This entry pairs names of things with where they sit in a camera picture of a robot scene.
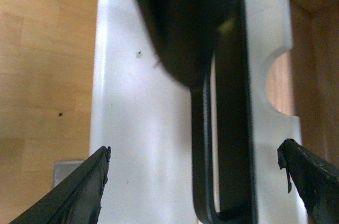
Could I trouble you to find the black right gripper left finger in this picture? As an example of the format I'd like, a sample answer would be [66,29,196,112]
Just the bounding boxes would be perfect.
[11,146,111,223]

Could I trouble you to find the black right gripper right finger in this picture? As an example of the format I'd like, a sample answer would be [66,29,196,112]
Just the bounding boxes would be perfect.
[277,139,338,223]

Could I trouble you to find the white drawer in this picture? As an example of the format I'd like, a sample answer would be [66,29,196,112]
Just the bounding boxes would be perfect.
[90,0,308,223]

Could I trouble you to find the black drawer handle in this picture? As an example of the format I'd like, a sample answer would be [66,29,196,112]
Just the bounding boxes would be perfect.
[137,0,258,223]

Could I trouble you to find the wooden drawer cabinet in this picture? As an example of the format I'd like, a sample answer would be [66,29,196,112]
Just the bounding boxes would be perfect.
[266,0,338,165]

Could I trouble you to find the grey metal floor plate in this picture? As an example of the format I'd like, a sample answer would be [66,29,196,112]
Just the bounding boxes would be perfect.
[53,160,85,187]

